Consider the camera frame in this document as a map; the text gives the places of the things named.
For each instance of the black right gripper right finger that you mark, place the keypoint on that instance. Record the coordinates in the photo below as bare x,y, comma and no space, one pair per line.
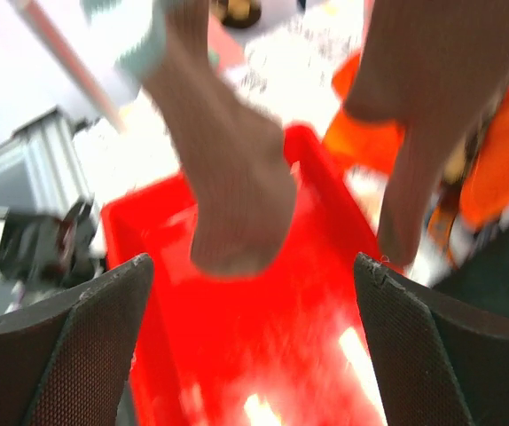
437,360

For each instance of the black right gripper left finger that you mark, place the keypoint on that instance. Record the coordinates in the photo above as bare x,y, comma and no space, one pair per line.
65,360

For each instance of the brown ribbed sock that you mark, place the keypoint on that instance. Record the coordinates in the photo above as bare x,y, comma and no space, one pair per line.
231,154
435,67

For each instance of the red plastic tray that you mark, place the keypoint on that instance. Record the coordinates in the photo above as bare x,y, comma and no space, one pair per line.
284,348

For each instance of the orange t-shirt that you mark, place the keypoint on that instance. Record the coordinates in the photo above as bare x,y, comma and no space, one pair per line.
485,193

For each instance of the silver clothes rail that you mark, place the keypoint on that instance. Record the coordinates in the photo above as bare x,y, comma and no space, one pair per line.
33,14

